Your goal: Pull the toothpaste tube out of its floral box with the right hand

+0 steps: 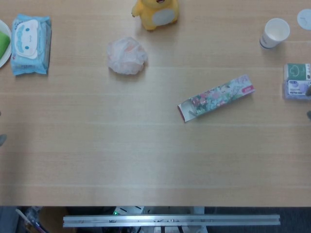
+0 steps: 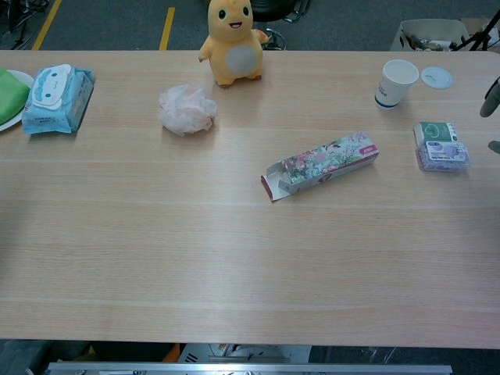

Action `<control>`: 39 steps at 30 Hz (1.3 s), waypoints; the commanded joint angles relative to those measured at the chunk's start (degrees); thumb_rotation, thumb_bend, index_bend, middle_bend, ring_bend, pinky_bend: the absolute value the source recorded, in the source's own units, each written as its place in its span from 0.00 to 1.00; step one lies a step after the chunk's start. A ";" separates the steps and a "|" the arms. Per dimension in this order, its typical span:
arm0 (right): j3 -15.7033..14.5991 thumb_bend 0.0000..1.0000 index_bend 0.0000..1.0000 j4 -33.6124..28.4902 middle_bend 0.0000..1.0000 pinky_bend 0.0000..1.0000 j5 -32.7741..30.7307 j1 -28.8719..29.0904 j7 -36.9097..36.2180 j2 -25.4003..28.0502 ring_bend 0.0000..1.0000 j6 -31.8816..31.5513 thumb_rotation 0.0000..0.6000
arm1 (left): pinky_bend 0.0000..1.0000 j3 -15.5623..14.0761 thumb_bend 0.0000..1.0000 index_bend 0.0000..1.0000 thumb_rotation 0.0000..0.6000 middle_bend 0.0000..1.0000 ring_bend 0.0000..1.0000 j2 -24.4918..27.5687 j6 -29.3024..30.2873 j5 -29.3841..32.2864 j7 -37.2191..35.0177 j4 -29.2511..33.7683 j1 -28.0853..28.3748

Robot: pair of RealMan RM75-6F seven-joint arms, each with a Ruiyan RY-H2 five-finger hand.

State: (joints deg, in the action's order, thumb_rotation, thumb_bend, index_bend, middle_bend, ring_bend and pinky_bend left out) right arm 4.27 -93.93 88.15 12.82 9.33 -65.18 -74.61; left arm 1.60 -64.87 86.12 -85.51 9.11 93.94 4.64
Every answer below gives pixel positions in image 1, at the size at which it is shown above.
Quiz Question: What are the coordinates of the blue wet wipes pack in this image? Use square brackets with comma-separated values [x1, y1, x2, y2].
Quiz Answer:
[10, 14, 52, 77]

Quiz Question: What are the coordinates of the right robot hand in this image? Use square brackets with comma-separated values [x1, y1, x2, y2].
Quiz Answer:
[305, 85, 311, 122]

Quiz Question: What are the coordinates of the yellow plush toy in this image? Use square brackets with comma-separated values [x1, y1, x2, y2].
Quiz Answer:
[131, 0, 181, 31]

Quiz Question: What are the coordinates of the purple tissue pack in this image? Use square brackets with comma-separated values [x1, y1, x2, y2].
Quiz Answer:
[282, 79, 311, 100]

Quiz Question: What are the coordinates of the white paper cup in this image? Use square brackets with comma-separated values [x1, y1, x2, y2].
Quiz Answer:
[259, 18, 291, 50]

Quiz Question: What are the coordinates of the aluminium profile rail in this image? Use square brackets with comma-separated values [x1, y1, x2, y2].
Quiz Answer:
[62, 214, 281, 228]

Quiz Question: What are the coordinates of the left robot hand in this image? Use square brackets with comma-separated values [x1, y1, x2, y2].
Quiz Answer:
[0, 110, 8, 148]

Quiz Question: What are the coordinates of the white plate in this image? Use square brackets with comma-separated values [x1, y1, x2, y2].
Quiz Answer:
[0, 19, 12, 68]

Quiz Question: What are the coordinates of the green tissue pack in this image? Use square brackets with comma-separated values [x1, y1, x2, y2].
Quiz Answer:
[283, 63, 311, 81]

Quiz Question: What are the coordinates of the floral long box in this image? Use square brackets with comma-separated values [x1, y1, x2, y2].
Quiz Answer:
[177, 74, 256, 123]

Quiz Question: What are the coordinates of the green cloth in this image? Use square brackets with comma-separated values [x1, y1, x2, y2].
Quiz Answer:
[0, 31, 12, 60]

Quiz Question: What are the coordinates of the pink mesh bath puff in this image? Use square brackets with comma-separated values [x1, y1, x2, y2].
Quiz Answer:
[106, 36, 149, 75]

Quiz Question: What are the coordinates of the white cup lid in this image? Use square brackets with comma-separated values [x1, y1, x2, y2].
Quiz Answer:
[296, 8, 311, 31]

